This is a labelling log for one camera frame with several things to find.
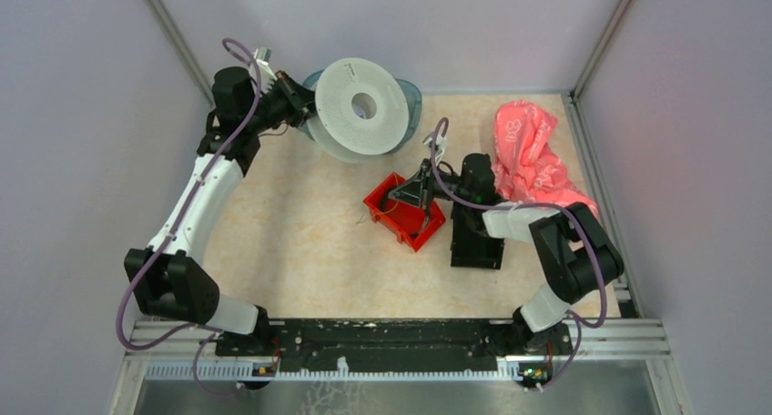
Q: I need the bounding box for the grey plastic cable spool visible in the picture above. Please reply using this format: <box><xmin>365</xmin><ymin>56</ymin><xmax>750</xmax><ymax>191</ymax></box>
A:
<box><xmin>306</xmin><ymin>57</ymin><xmax>410</xmax><ymax>164</ymax></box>

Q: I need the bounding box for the black plastic bin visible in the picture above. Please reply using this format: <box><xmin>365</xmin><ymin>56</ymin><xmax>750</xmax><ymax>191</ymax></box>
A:
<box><xmin>451</xmin><ymin>203</ymin><xmax>504</xmax><ymax>270</ymax></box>

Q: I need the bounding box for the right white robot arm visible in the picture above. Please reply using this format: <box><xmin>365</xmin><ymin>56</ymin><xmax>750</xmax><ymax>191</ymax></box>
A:
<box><xmin>382</xmin><ymin>153</ymin><xmax>625</xmax><ymax>353</ymax></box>

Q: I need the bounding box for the red plastic bin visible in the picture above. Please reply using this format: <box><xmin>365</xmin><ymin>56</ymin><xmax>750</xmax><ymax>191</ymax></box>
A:
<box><xmin>362</xmin><ymin>172</ymin><xmax>446</xmax><ymax>252</ymax></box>

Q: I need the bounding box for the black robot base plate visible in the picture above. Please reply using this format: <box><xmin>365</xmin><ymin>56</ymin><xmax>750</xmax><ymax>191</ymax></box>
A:
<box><xmin>215</xmin><ymin>319</ymin><xmax>573</xmax><ymax>374</ymax></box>

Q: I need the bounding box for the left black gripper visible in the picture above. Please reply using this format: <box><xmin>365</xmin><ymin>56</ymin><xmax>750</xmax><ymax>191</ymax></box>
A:
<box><xmin>244</xmin><ymin>69</ymin><xmax>336</xmax><ymax>133</ymax></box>

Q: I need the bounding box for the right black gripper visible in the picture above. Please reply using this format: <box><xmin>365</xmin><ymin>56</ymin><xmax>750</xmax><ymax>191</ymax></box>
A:
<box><xmin>389</xmin><ymin>157</ymin><xmax>474</xmax><ymax>210</ymax></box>

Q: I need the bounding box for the grey slotted cable duct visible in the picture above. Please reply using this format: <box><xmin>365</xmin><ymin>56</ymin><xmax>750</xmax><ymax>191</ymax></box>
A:
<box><xmin>145</xmin><ymin>360</ymin><xmax>547</xmax><ymax>382</ymax></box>

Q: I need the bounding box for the pink patterned cloth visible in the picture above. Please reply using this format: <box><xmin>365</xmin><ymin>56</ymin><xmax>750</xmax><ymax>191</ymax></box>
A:
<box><xmin>493</xmin><ymin>99</ymin><xmax>599</xmax><ymax>216</ymax></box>

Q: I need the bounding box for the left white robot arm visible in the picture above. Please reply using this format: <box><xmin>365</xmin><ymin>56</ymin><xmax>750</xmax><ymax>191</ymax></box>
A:
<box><xmin>121</xmin><ymin>66</ymin><xmax>316</xmax><ymax>355</ymax></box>

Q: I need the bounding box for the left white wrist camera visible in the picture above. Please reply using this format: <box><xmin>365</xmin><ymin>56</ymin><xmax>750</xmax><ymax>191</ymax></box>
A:
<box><xmin>249</xmin><ymin>46</ymin><xmax>276</xmax><ymax>84</ymax></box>

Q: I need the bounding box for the black cable coil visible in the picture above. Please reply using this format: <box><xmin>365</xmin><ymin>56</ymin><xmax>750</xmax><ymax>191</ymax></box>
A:
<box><xmin>378</xmin><ymin>185</ymin><xmax>435</xmax><ymax>236</ymax></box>

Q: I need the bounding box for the teal plastic basin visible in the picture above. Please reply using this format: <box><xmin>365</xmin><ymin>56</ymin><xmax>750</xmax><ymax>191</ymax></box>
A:
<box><xmin>299</xmin><ymin>69</ymin><xmax>422</xmax><ymax>154</ymax></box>

